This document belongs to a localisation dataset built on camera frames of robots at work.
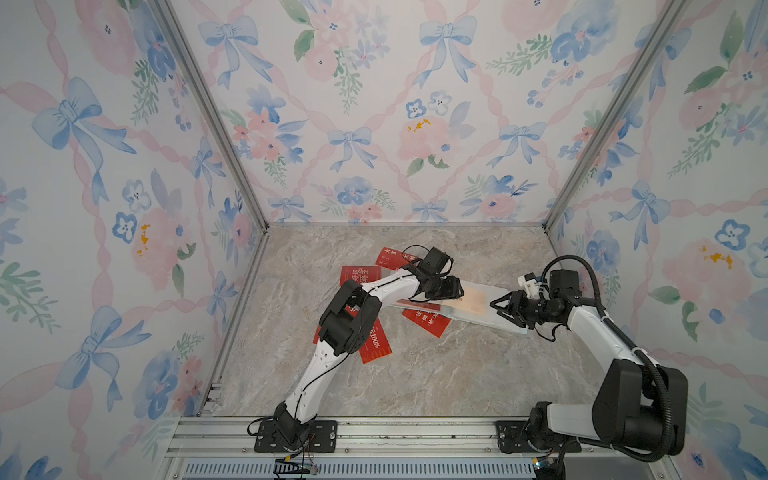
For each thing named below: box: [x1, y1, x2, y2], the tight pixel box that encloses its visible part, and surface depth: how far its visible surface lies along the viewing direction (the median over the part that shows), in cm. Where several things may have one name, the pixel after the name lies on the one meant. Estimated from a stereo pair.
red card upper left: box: [340, 266, 382, 287], surface depth 109 cm
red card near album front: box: [402, 309, 452, 338], surface depth 97 cm
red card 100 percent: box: [359, 317, 393, 364], surface depth 90 cm
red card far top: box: [375, 247, 420, 270], surface depth 112 cm
